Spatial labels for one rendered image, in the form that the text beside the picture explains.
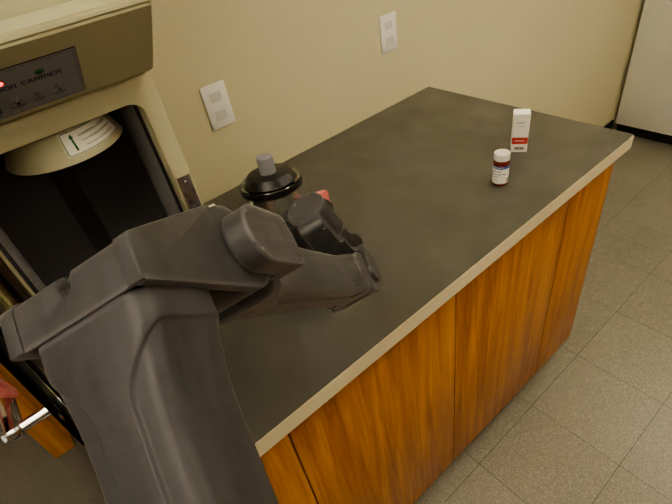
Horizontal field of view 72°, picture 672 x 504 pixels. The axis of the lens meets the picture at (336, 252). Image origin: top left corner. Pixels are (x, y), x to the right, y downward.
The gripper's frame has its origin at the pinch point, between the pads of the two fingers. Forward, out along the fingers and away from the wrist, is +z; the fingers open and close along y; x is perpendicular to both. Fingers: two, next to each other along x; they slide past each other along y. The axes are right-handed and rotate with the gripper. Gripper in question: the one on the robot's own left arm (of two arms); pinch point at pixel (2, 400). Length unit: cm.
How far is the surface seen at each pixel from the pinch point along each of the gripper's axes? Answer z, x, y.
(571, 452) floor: 154, 26, -40
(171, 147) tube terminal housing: 7.0, -21.4, -34.9
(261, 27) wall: 26, -63, -78
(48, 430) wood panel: 16.5, -13.6, 10.8
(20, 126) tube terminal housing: -10.2, -21.5, -24.2
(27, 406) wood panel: 11.1, -13.5, 7.7
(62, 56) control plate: -13.8, -12.5, -33.9
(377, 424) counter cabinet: 69, 5, -16
